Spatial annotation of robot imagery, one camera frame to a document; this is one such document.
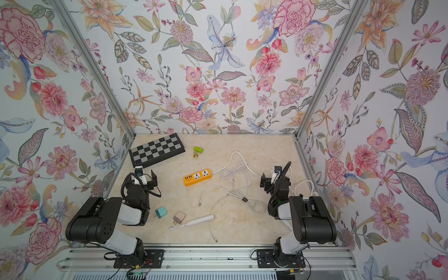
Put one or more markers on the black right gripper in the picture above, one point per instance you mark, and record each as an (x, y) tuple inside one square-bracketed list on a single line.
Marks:
[(268, 187)]

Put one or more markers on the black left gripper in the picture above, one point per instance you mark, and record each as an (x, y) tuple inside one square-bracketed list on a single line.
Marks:
[(155, 182)]

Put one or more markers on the pink usb wall charger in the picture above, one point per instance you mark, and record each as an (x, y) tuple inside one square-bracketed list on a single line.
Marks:
[(179, 217)]

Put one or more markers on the orange power strip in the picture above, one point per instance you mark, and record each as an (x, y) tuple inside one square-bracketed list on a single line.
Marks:
[(198, 177)]

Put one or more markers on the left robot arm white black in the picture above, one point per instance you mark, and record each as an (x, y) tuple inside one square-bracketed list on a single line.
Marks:
[(95, 222)]

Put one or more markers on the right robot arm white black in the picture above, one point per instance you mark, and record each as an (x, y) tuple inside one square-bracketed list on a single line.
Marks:
[(309, 217)]

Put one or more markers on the white electric toothbrush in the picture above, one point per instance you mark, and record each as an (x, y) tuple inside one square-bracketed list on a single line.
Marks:
[(194, 222)]

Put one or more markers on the black white folding chessboard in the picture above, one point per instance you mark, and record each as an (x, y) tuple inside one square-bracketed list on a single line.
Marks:
[(156, 151)]

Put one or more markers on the green cylinder block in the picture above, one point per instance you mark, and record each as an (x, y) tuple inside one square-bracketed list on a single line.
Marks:
[(198, 149)]

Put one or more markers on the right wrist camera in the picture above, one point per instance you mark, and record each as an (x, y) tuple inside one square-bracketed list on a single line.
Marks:
[(276, 173)]

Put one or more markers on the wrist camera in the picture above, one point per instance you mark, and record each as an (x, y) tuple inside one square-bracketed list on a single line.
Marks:
[(139, 171), (276, 173)]

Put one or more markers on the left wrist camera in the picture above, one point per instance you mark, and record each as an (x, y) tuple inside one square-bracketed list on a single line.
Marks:
[(139, 171)]

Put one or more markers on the teal usb wall charger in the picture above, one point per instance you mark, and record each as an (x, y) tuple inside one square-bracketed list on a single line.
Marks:
[(160, 212)]

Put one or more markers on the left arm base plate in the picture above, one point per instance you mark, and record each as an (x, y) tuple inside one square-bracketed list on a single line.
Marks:
[(148, 259)]

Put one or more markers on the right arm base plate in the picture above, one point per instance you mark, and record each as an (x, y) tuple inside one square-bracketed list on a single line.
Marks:
[(267, 258)]

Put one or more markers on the aluminium front rail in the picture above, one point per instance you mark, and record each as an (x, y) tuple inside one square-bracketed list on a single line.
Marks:
[(209, 257)]

